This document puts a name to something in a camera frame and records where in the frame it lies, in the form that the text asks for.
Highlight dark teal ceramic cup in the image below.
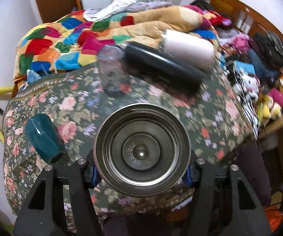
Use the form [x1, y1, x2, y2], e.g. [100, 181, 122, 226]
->
[24, 113, 66, 164]

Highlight white thermos bottle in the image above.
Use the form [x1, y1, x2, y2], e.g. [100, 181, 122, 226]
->
[161, 29, 215, 71]

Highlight wooden bed headboard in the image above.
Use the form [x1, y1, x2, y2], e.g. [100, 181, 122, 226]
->
[204, 0, 283, 41]

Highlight colourful patchwork blanket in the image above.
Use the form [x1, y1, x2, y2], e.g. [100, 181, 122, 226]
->
[13, 5, 216, 82]

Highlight pile of plush toys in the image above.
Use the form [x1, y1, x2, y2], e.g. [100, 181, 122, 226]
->
[226, 61, 283, 132]

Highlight green floral tablecloth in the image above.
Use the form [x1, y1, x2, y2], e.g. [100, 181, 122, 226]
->
[3, 63, 254, 215]

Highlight red steel thermos cup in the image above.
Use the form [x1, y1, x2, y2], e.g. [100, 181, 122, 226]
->
[93, 103, 191, 198]

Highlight grey white crumpled cloth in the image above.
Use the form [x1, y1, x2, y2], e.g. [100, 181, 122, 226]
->
[83, 0, 172, 22]

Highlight black thermos bottle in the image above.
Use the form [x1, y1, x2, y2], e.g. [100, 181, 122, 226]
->
[121, 41, 207, 94]

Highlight pink red clothes pile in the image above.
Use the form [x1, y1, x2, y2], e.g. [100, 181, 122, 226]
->
[185, 0, 251, 54]

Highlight clear glass cup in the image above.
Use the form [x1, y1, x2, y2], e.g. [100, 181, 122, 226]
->
[97, 45, 130, 97]

